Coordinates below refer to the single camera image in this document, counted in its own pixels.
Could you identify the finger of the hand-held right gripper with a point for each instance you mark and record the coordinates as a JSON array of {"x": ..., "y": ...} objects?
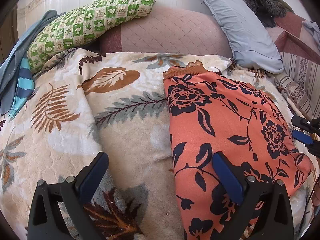
[
  {"x": 302, "y": 136},
  {"x": 306, "y": 124}
]

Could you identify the orange floral garment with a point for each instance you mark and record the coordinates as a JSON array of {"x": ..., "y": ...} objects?
[{"x": 225, "y": 120}]

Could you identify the green checked pillow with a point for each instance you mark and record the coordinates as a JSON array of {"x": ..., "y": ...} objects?
[{"x": 87, "y": 22}]

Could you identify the blue-grey cloth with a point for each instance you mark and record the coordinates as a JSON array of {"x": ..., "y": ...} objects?
[{"x": 12, "y": 67}]

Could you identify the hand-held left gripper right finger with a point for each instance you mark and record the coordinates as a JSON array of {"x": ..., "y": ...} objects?
[{"x": 228, "y": 177}]

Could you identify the pale blue crumpled cloth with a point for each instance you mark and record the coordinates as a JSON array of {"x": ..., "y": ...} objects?
[{"x": 312, "y": 27}]

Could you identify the blue-grey pillow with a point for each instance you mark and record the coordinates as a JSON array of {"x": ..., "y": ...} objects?
[{"x": 242, "y": 30}]

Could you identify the pink quilted cushion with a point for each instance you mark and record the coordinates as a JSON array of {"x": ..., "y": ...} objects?
[{"x": 170, "y": 32}]

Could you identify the maroon patchwork quilt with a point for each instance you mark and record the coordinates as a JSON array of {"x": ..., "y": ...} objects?
[{"x": 292, "y": 32}]

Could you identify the fur-trimmed dark jacket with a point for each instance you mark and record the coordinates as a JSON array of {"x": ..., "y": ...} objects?
[{"x": 262, "y": 2}]

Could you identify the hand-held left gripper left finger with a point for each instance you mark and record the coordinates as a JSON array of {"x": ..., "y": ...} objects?
[{"x": 96, "y": 175}]

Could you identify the leaf printed blanket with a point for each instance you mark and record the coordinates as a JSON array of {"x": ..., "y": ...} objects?
[{"x": 125, "y": 135}]

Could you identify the blue striped cloth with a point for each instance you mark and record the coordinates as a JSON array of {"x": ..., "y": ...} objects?
[{"x": 23, "y": 80}]

